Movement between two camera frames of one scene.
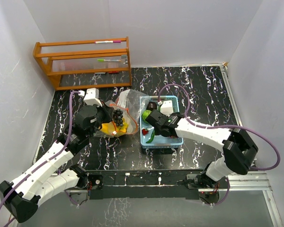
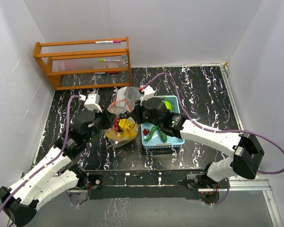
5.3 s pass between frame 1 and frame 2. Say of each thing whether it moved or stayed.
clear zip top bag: moved
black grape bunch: moved
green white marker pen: stayed
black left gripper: stayed
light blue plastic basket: stayed
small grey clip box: stayed
